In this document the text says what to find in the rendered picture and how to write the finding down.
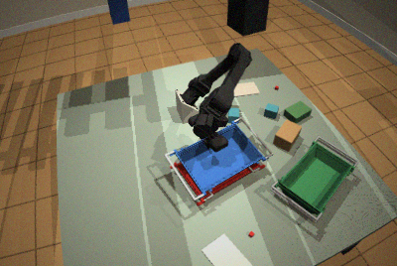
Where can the green flat block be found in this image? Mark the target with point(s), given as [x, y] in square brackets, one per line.
[297, 112]

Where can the teal cube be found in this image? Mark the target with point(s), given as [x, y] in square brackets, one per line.
[271, 110]
[233, 114]

